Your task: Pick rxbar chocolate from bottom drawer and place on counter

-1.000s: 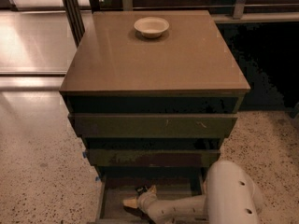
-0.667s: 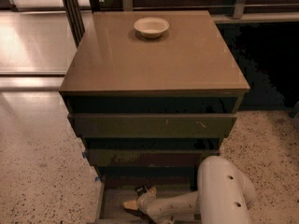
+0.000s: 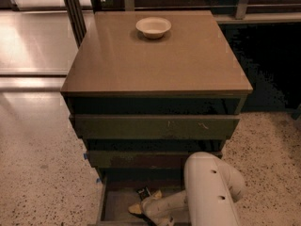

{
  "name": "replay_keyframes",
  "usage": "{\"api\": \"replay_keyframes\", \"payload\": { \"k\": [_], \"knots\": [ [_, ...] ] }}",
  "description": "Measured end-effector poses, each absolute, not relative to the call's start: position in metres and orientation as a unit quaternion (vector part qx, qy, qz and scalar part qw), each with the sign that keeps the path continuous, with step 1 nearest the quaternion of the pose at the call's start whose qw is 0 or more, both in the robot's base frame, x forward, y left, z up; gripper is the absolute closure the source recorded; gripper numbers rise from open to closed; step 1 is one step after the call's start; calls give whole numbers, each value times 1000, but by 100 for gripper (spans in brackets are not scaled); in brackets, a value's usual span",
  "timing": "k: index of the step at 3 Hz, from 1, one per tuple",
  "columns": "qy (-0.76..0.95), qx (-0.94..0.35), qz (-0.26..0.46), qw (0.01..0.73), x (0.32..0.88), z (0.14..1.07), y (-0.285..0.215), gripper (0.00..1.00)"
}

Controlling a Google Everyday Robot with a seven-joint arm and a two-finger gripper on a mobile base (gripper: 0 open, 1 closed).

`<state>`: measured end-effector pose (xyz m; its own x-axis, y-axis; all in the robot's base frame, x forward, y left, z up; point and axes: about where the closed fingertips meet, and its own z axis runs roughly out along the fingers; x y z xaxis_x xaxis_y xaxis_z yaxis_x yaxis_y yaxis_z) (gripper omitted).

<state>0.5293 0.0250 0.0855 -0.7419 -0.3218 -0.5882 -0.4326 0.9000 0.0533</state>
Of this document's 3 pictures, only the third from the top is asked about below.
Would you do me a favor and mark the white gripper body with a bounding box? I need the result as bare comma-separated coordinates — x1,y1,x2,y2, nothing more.
141,190,188,226

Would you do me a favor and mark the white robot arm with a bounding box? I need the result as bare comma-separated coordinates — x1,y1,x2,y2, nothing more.
128,153,246,226

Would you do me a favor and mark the open bottom drawer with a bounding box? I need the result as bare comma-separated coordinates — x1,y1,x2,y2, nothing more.
88,177,184,226

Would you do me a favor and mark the middle drawer front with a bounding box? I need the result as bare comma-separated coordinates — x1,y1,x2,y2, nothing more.
84,150,224,170

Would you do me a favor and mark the brown drawer cabinet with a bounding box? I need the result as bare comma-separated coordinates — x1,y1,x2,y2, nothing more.
59,10,254,226

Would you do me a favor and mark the white paper bowl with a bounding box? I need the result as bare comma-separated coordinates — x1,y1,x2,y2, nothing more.
135,17,171,40

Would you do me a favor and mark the metal railing frame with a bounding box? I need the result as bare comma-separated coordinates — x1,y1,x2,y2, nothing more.
63,0,301,42

